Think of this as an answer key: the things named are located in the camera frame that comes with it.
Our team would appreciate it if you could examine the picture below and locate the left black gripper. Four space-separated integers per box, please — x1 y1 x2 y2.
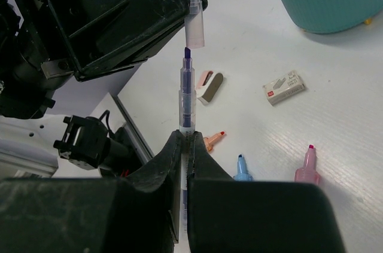
1 0 78 118

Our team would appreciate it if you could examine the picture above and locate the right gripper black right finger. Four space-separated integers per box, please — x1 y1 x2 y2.
187 132 346 252

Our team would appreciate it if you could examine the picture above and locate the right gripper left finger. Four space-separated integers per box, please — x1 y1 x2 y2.
1 130 183 252

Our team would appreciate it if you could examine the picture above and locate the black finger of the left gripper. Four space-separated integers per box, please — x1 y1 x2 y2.
38 0 192 81

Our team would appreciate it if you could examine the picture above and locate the clear pen cap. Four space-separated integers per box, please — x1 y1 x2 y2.
184 0 205 48

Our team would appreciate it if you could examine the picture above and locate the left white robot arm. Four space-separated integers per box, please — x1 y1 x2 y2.
1 0 208 120

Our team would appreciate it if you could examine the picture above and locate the blue highlighter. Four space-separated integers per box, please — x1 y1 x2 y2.
233 154 254 182

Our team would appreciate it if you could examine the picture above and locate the orange highlighter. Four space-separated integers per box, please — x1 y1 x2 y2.
203 131 226 152

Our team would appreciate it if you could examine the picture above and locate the pink highlighter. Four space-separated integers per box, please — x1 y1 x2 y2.
294 145 320 185

